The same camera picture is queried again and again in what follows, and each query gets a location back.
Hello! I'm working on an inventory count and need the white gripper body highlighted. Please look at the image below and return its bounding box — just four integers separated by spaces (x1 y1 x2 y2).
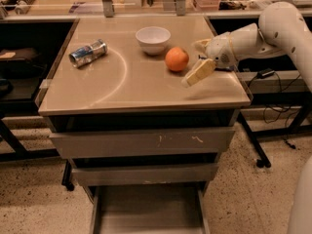
205 32 235 68

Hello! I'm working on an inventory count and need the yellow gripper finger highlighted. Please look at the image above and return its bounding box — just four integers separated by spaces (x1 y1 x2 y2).
192 38 211 54
181 58 215 87

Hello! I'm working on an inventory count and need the orange fruit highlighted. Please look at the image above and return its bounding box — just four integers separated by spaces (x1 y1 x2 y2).
165 47 189 72

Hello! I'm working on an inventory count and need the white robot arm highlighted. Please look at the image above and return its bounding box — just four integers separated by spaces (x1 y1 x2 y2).
182 2 312 234

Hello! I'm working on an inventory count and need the top grey drawer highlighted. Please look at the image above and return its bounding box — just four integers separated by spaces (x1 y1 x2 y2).
50 127 234 159

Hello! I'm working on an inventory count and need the grey drawer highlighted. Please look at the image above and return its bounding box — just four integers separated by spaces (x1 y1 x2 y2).
50 127 234 159
72 163 218 186

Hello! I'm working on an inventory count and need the grey drawer cabinet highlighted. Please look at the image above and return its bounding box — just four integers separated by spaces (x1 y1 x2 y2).
34 15 254 234

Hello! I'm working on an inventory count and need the middle grey drawer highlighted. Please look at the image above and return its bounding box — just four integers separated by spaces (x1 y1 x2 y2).
72 163 218 186

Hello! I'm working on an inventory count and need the open bottom drawer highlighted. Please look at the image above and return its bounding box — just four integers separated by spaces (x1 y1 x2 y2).
89 184 211 234

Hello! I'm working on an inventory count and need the dark blue snack wrapper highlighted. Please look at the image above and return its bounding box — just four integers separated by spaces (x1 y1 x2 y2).
215 66 234 72

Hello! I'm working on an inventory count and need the white bowl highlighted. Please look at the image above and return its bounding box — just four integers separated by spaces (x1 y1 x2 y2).
136 26 171 56

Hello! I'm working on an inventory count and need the black power adapter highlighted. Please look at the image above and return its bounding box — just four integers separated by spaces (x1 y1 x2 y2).
256 68 275 79

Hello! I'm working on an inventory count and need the crushed soda can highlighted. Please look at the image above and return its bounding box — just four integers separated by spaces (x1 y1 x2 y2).
68 39 108 68

